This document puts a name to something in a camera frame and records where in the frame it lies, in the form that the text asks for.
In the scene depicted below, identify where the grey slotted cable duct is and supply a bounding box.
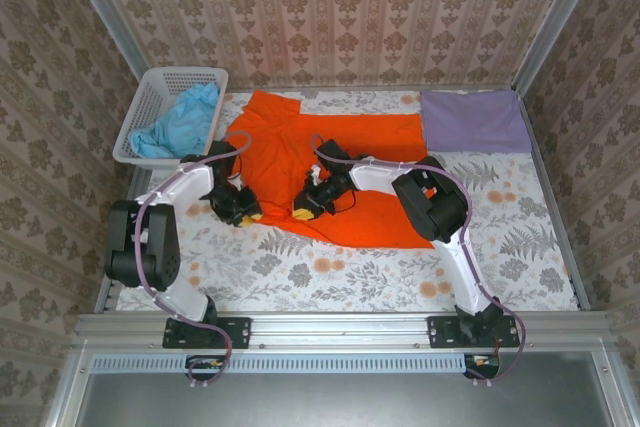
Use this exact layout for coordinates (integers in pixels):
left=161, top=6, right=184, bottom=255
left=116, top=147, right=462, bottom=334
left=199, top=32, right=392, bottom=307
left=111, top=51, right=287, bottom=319
left=91, top=352, right=464, bottom=374

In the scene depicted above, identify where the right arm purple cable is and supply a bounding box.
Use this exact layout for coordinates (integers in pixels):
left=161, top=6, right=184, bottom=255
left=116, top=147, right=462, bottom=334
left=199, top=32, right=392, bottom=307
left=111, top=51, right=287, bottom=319
left=310, top=133, right=529, bottom=388

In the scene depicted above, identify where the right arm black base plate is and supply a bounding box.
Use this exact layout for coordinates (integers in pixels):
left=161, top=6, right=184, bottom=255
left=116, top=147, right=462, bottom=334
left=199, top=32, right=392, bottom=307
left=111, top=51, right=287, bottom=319
left=427, top=315, right=521, bottom=350

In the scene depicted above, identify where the grey metal sheet panel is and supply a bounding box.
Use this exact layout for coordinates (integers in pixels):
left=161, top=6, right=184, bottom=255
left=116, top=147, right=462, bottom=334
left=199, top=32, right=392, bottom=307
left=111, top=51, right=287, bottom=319
left=47, top=349, right=631, bottom=427

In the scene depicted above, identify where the purple folded t-shirt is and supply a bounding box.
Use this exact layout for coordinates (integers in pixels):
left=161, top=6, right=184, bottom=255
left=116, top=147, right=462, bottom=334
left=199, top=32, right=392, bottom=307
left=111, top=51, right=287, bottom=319
left=419, top=89, right=534, bottom=155

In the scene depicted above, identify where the floral tablecloth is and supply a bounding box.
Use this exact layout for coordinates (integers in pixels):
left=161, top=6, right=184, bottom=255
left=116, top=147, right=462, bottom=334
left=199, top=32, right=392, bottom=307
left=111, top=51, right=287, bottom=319
left=115, top=90, right=581, bottom=313

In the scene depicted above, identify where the orange t-shirt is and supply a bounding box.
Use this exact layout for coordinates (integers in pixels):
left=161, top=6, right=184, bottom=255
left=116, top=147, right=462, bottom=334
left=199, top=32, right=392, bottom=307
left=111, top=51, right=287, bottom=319
left=224, top=90, right=436, bottom=251

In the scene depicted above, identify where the black connector box with wires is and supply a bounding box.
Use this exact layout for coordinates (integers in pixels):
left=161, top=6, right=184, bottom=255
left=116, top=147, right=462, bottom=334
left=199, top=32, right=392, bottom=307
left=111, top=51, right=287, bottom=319
left=463, top=352, right=501, bottom=379
left=185, top=354, right=226, bottom=382

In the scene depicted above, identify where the light blue t-shirt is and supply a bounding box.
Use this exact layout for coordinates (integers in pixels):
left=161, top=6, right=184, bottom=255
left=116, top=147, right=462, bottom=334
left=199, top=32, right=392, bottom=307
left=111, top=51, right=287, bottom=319
left=128, top=81, right=222, bottom=161

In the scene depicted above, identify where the aluminium frame post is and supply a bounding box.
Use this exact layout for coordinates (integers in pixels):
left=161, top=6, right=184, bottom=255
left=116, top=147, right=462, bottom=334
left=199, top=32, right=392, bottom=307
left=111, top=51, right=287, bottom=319
left=512, top=0, right=609, bottom=93
left=59, top=0, right=151, bottom=83

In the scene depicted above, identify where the aluminium mounting rail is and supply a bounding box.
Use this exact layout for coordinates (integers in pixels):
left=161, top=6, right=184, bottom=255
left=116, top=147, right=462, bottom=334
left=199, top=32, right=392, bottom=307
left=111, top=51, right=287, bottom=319
left=74, top=311, right=614, bottom=351

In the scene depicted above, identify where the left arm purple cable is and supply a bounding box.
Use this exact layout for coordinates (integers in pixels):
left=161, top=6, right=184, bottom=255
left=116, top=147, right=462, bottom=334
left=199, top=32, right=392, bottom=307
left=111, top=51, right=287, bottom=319
left=135, top=130, right=254, bottom=391

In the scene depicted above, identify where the white perforated plastic basket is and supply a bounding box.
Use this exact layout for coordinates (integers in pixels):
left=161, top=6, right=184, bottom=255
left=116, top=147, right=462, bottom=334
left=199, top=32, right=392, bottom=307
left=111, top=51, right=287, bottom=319
left=112, top=66, right=230, bottom=171

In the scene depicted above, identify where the aluminium back rail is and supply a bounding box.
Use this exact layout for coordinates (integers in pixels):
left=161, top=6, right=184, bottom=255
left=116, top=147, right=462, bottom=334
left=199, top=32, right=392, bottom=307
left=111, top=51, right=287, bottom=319
left=227, top=82, right=519, bottom=94

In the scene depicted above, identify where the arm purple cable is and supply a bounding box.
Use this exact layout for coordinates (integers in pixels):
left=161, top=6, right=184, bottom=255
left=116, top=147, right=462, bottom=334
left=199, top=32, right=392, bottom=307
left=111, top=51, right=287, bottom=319
left=310, top=133, right=529, bottom=388
left=135, top=130, right=254, bottom=391

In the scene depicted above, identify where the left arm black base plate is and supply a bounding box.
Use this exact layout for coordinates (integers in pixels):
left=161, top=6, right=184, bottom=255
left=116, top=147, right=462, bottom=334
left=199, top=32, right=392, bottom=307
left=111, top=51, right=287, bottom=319
left=162, top=315, right=252, bottom=350

